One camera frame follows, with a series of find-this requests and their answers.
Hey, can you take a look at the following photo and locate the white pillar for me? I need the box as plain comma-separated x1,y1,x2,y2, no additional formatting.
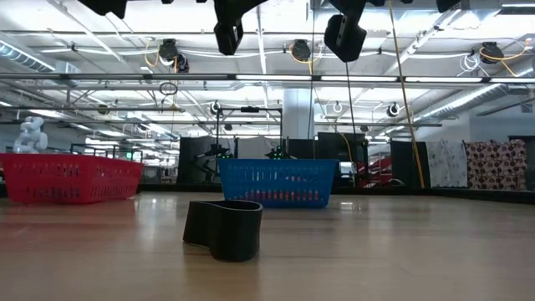
283,87,314,139

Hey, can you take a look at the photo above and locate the red plastic basket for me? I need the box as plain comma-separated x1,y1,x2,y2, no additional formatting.
0,152,145,205

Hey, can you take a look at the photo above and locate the black rig frame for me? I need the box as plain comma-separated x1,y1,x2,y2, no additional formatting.
215,106,284,160

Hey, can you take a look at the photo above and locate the blue plastic basket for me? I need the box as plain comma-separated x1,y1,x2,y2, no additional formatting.
217,157,339,209

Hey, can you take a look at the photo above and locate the white leaf-print curtain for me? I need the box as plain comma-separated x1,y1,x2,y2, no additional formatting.
426,140,468,189

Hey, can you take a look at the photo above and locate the black partition panel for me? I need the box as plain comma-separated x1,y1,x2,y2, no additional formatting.
178,135,237,185

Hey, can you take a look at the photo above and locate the black ceiling cable reel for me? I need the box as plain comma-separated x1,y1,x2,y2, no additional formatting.
480,41,505,66
291,38,313,63
157,38,190,73

